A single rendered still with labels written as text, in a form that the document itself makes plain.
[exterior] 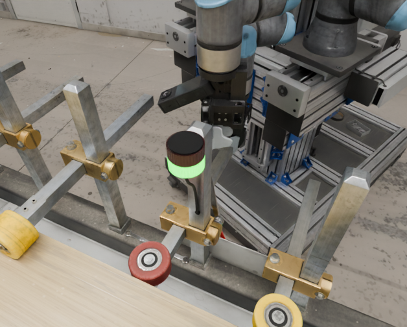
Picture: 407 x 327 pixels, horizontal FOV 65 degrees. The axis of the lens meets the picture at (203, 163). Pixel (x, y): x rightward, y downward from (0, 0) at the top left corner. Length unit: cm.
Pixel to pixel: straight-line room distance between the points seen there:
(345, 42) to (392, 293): 120
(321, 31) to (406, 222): 136
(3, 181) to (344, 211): 101
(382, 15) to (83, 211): 93
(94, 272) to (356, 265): 140
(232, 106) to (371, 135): 168
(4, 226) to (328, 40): 89
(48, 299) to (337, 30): 92
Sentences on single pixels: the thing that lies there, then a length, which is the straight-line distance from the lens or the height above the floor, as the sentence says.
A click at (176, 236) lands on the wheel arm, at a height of 86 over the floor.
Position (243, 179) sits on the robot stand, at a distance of 171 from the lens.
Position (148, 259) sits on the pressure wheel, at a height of 91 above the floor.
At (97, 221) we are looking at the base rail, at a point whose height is 70.
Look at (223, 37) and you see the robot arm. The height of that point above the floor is 125.
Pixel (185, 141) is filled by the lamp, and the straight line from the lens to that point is 49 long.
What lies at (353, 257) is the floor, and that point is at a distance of 183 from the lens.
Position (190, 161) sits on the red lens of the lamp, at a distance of 48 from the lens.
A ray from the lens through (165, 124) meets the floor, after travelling 240.
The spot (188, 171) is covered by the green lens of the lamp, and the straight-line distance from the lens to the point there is 49.
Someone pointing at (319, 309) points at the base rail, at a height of 70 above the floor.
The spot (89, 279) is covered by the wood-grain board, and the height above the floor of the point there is 90.
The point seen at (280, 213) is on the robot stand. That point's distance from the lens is 160.
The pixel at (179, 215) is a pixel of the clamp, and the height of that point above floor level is 87.
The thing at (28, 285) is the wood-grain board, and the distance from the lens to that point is 69.
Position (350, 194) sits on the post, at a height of 111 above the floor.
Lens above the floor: 146
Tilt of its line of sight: 45 degrees down
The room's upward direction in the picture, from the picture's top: straight up
